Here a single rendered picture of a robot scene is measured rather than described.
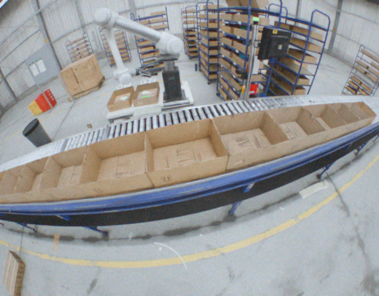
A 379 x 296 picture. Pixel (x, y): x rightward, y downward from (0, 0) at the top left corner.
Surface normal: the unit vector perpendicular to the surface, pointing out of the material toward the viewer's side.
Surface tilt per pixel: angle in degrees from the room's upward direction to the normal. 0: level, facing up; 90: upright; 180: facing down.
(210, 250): 0
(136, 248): 0
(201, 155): 1
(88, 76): 88
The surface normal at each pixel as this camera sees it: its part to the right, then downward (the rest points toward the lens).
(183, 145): -0.07, -0.64
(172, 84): 0.14, 0.75
